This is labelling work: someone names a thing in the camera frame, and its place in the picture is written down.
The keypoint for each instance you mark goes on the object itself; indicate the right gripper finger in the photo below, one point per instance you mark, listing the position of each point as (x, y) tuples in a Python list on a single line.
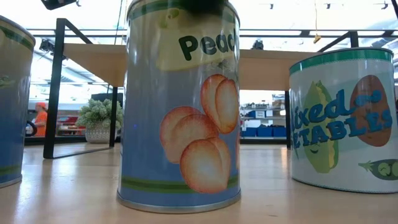
[(202, 6)]

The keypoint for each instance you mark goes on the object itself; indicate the tall peaches can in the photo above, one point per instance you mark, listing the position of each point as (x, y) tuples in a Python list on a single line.
[(174, 93)]

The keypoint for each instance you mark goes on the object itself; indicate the tall peas can blue label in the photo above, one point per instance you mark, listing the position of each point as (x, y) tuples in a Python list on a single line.
[(15, 109)]

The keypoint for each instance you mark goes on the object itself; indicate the short mixed vegetables can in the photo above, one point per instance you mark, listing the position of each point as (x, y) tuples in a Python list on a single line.
[(342, 161)]

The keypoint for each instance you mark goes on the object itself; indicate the black mounted device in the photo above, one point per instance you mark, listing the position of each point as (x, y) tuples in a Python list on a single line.
[(46, 45), (257, 45)]

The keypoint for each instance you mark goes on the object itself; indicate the green artificial plant in pot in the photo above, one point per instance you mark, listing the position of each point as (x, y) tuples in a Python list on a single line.
[(96, 113)]

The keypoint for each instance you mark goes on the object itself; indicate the red storage crate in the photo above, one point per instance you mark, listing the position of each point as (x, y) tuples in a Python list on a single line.
[(70, 119)]

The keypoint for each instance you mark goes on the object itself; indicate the yellow hanging tag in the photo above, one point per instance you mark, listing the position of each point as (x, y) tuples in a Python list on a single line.
[(316, 39)]

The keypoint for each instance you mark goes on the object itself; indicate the person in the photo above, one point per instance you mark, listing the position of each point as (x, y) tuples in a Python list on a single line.
[(41, 121)]

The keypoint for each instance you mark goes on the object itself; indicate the blue box with white label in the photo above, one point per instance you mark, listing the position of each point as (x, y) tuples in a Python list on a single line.
[(256, 114)]

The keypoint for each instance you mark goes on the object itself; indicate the grey storage rack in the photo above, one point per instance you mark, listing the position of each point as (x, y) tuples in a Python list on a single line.
[(273, 118)]

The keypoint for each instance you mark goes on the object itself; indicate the blue storage bin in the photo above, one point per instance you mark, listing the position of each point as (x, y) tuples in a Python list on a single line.
[(279, 132), (264, 132), (249, 132)]

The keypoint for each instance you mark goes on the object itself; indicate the wooden shelf black metal frame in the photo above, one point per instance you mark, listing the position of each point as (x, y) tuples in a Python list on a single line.
[(93, 62)]

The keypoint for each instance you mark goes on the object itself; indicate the black horizontal overhead rail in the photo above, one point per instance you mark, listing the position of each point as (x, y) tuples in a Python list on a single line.
[(306, 33)]

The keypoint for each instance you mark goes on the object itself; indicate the black metal rig frame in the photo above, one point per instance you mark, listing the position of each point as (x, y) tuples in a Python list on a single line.
[(56, 140)]

